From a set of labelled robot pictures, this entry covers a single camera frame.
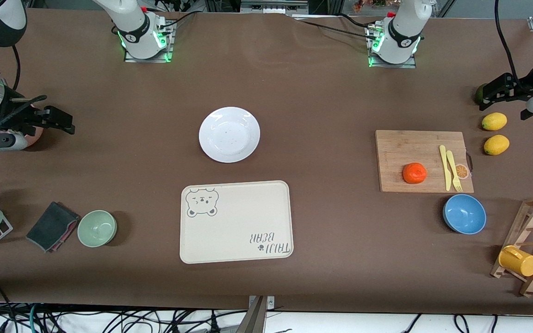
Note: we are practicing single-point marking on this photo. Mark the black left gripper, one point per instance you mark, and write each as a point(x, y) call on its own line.
point(517, 87)

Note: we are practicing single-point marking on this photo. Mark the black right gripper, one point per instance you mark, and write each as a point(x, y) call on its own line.
point(13, 114)

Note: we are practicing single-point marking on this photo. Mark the orange mandarin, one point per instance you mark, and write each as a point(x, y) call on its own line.
point(415, 173)

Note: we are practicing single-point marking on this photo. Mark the white round plate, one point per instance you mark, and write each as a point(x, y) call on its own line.
point(229, 134)

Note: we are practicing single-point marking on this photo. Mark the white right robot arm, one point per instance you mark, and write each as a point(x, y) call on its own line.
point(132, 27)

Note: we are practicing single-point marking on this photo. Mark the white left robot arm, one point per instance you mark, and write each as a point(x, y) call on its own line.
point(403, 32)

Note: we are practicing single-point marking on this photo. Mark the dark green avocado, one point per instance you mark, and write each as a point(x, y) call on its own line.
point(479, 95)

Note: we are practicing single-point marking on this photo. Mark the pink bowl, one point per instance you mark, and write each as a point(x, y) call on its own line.
point(36, 137)

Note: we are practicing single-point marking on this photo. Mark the yellow lemon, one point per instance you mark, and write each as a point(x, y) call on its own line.
point(496, 144)
point(494, 121)

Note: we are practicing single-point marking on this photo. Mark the yellow plastic fork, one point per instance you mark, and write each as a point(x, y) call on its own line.
point(453, 166)

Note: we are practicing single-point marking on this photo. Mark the yellow plastic knife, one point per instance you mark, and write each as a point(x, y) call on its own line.
point(445, 169)

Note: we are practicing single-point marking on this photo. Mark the dark grey folded cloth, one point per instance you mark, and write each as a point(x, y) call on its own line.
point(51, 225)

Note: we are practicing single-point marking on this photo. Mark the wooden cutting board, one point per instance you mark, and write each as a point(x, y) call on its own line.
point(405, 148)

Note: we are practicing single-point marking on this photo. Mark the pale green bowl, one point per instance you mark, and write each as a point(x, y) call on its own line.
point(96, 228)

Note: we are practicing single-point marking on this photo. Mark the blue bowl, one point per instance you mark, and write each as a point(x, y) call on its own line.
point(464, 214)

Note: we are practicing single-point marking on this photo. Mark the wooden mug rack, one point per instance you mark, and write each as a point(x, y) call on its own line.
point(532, 240)

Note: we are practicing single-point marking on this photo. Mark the yellow mug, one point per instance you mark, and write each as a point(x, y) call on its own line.
point(518, 261)

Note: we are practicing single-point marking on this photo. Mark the cream bear print tray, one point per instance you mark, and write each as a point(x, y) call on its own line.
point(229, 226)

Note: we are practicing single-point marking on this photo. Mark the grey metal bar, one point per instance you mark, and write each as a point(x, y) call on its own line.
point(253, 319)

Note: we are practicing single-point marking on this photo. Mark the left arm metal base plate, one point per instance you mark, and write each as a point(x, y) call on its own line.
point(410, 64)

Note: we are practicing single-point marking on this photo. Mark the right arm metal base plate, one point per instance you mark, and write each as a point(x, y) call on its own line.
point(167, 46)

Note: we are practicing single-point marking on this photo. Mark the silver metal frame piece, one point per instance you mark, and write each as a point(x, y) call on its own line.
point(273, 6)

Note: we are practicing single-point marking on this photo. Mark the metal clamp bracket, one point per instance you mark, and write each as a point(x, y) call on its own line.
point(270, 302)

